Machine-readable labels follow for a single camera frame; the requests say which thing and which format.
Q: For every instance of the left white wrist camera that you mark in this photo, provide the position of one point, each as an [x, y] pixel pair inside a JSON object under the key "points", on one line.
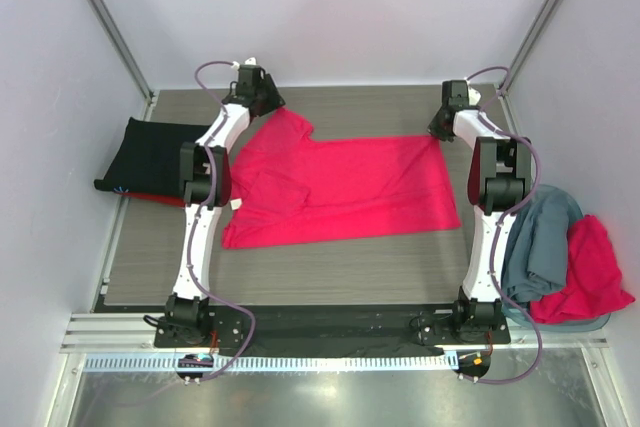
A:
{"points": [[248, 62]]}

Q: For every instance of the grey blue t shirt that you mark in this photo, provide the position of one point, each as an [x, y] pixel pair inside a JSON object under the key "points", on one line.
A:
{"points": [[536, 256]]}

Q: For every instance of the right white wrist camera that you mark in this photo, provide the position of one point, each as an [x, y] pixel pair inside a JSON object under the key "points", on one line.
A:
{"points": [[474, 95]]}

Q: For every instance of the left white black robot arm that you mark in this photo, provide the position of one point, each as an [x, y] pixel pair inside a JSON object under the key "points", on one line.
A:
{"points": [[205, 181]]}

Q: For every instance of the blue plastic basket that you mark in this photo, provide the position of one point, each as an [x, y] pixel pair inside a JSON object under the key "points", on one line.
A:
{"points": [[576, 326]]}

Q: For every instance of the pink t shirt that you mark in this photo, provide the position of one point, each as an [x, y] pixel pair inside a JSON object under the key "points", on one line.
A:
{"points": [[594, 280], [293, 189]]}

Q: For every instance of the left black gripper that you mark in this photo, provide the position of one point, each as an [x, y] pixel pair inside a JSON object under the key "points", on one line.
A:
{"points": [[275, 100]]}

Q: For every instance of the aluminium frame post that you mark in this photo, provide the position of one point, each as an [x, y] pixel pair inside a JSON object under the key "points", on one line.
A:
{"points": [[540, 22], [113, 33]]}

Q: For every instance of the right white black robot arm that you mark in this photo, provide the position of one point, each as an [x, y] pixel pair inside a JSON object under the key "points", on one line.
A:
{"points": [[499, 180]]}

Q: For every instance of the left aluminium frame post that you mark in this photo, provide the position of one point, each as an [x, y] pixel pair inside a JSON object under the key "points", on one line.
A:
{"points": [[113, 33]]}

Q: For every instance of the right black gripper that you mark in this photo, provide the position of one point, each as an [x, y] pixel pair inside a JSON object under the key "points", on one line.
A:
{"points": [[435, 131]]}

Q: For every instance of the slotted white cable duct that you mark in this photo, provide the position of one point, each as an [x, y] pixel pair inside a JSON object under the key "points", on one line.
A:
{"points": [[200, 363]]}

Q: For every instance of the black t shirt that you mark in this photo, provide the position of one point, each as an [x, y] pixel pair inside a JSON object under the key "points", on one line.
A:
{"points": [[147, 162]]}

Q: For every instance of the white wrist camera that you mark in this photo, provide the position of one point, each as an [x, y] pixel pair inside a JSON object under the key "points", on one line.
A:
{"points": [[474, 95], [248, 62]]}

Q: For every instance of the right aluminium frame post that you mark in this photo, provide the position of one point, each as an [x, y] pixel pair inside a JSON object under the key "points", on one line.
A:
{"points": [[540, 22]]}

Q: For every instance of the white t shirt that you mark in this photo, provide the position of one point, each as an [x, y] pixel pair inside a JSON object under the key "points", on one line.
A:
{"points": [[235, 204]]}

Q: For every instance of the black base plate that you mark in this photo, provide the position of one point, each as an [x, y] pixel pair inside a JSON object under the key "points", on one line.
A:
{"points": [[330, 331]]}

